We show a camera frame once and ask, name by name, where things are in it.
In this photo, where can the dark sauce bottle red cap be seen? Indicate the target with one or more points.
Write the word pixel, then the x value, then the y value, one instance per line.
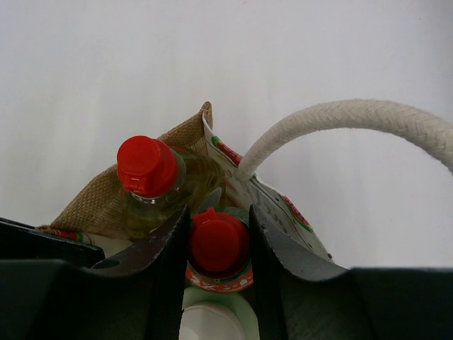
pixel 219 253

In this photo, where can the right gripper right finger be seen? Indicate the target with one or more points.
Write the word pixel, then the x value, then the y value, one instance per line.
pixel 299 295

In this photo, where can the white jar with lid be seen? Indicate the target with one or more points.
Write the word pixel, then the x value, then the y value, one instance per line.
pixel 214 316

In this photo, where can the oil bottle red cap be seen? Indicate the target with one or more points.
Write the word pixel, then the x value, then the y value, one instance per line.
pixel 157 180

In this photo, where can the burlap canvas bag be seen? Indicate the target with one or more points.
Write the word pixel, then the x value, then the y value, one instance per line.
pixel 97 208

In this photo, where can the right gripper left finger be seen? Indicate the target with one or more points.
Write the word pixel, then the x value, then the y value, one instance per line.
pixel 54 288

